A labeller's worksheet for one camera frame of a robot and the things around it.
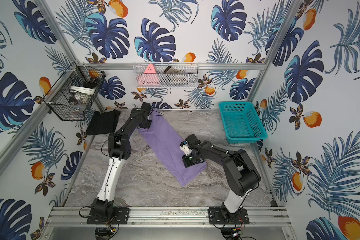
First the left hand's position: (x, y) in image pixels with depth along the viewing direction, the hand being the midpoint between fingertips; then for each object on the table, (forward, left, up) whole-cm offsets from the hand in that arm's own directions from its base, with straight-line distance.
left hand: (144, 124), depth 111 cm
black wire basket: (-2, +41, +24) cm, 47 cm away
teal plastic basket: (+8, -73, 0) cm, 73 cm away
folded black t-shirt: (+2, +33, -4) cm, 34 cm away
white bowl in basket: (-7, +25, +34) cm, 43 cm away
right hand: (-29, -32, 0) cm, 43 cm away
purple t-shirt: (-15, -19, -1) cm, 24 cm away
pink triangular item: (+8, -7, +33) cm, 35 cm away
